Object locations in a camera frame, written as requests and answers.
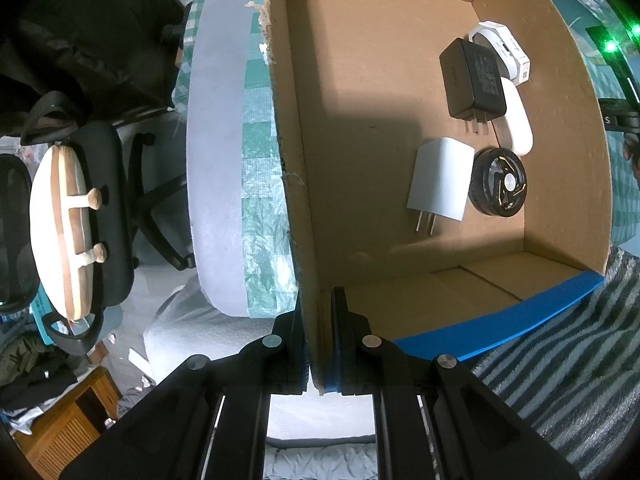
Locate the black bag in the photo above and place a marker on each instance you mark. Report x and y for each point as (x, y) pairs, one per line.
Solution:
(90, 35)

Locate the white oval case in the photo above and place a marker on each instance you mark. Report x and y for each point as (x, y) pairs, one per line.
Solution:
(517, 120)

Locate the small white box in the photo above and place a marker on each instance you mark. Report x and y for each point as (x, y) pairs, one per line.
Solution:
(505, 45)

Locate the black office chair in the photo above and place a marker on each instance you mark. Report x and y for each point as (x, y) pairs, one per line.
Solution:
(107, 160)

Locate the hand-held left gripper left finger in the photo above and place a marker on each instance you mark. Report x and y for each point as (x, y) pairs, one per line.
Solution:
(302, 360)

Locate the striped teal blanket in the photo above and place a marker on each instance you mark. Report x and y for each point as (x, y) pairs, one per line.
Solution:
(575, 360)

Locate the brown cardboard box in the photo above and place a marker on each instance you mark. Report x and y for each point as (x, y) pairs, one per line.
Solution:
(360, 110)

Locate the teal container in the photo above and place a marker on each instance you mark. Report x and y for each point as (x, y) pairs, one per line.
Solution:
(42, 310)

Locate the black power adapter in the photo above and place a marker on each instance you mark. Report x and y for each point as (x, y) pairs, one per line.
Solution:
(472, 80)

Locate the black round fan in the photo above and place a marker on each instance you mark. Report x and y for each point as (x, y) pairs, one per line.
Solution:
(492, 200)

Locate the dark clothes pile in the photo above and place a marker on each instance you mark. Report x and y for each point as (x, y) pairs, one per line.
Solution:
(30, 375)

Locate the white oval wooden board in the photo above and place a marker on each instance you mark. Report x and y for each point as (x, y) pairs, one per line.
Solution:
(47, 220)

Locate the white plug charger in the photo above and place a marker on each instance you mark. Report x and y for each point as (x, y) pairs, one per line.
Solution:
(440, 180)

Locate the grey crumpled cloth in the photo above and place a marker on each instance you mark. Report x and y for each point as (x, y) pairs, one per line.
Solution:
(136, 392)

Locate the wooden cabinet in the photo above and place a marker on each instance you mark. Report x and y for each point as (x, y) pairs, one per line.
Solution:
(55, 435)

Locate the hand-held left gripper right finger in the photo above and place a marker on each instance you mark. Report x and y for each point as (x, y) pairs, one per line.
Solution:
(339, 355)

